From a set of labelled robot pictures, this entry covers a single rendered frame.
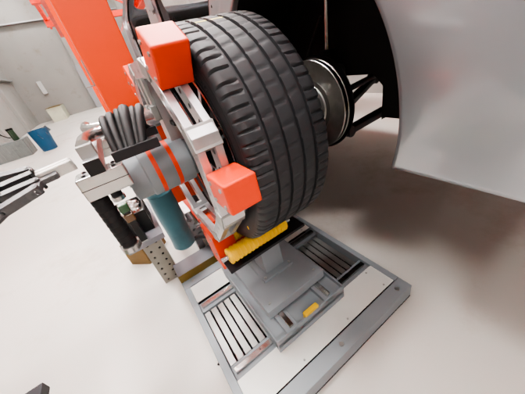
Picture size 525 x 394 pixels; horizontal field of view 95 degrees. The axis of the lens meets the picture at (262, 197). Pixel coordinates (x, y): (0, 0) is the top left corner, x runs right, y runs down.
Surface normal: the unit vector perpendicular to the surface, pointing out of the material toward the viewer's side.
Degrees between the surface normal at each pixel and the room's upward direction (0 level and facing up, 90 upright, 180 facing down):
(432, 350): 0
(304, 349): 0
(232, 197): 90
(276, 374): 0
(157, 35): 35
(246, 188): 90
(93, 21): 90
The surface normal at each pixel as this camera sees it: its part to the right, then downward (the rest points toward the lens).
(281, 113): 0.45, 0.05
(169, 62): 0.57, 0.75
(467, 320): -0.22, -0.83
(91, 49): 0.55, 0.34
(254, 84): 0.36, -0.14
